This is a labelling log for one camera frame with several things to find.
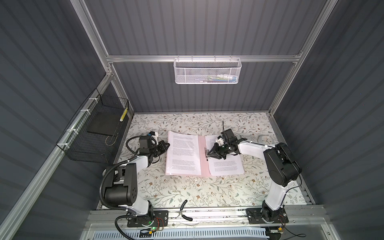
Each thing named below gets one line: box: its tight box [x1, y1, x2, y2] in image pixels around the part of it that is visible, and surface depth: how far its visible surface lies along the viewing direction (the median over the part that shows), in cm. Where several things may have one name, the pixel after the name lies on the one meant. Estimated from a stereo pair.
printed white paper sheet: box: [165, 130, 201, 175], surface depth 94 cm
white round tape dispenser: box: [257, 134, 274, 146], surface depth 103 cm
